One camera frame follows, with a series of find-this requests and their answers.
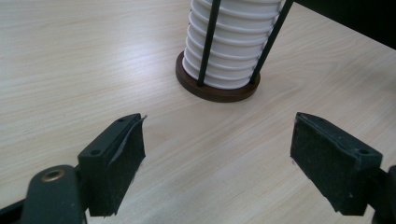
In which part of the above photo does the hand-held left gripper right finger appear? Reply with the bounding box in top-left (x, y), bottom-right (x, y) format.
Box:
top-left (290, 111), bottom-right (384, 217)

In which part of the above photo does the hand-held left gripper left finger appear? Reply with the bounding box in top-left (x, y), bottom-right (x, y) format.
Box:
top-left (78, 113), bottom-right (148, 217)

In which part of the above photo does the stack of white paper cups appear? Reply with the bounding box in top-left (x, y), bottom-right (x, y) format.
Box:
top-left (181, 0), bottom-right (286, 91)

